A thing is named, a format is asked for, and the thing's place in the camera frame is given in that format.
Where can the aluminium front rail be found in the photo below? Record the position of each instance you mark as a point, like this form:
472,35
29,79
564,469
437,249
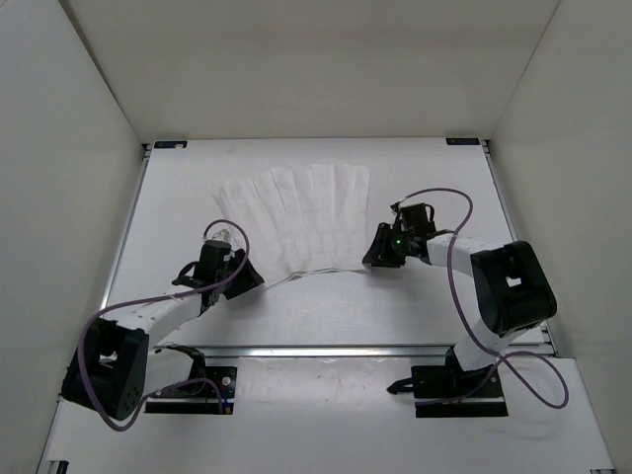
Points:
336,351

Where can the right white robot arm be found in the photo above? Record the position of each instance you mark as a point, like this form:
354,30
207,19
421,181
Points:
512,291

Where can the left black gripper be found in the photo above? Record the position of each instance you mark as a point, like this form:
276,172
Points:
249,278

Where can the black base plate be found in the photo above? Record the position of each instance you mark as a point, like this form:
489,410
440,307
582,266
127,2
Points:
199,399
439,397

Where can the left blue corner label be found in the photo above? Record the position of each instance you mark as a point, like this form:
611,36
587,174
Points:
170,144

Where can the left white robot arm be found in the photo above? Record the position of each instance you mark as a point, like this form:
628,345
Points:
119,362

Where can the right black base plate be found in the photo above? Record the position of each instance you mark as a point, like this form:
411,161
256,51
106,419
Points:
439,397

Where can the right blue corner label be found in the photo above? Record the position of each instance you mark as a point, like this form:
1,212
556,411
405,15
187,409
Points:
462,141

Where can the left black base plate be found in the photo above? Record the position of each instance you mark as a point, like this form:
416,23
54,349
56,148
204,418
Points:
199,399

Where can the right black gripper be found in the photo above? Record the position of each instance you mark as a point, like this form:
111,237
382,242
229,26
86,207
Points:
378,255

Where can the blue corner label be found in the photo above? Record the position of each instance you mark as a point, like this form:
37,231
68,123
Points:
170,144
462,141

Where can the white pleated skirt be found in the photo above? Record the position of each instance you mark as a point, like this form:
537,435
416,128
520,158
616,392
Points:
301,220

